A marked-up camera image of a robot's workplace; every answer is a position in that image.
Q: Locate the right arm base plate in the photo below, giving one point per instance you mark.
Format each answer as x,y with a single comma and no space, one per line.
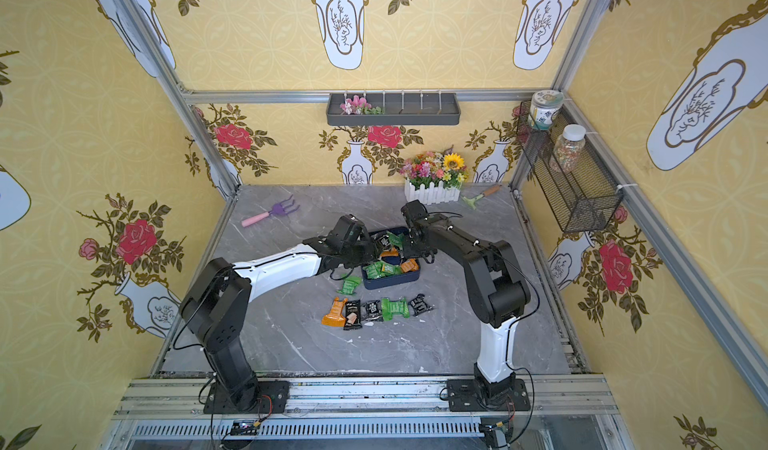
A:
473,395

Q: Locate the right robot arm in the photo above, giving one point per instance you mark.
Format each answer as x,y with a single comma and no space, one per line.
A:
497,290

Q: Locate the dark blue storage box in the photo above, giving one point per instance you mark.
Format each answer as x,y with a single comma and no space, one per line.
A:
385,272

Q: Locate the pink purple toy rake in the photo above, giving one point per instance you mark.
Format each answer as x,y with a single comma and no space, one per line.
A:
279,209

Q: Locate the black cookie packet with picture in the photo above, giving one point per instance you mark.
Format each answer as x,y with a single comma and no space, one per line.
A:
352,314

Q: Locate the clear jar white lid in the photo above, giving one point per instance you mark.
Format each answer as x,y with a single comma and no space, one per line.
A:
568,148

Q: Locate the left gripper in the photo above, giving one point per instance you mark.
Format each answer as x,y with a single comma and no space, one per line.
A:
369,249

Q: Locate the grey wall shelf tray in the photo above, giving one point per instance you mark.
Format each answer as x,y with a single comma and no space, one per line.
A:
403,108

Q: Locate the orange cookie packet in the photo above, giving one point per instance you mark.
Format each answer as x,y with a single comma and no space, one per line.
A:
335,317

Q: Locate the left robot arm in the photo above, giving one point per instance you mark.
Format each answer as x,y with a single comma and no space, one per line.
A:
215,308

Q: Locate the pink flowers on shelf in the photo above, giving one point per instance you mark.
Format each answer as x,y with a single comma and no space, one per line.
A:
359,106

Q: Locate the green cookie packet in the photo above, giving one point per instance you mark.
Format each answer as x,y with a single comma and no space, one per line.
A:
350,285
393,308

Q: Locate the black wire mesh basket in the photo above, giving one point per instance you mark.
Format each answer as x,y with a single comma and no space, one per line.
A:
583,199

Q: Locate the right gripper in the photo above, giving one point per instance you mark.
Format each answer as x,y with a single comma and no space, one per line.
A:
414,248

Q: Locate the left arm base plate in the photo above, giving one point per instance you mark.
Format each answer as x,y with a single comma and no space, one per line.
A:
266,397

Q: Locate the small circuit board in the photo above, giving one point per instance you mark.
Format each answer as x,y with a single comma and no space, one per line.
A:
244,428

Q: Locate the green toy shovel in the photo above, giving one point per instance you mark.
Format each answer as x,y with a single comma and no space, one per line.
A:
472,202

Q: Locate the flowers in white fence planter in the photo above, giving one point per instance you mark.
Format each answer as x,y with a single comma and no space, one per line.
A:
434,177

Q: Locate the patterned jar white lid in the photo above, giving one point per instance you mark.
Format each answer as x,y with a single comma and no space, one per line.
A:
545,106

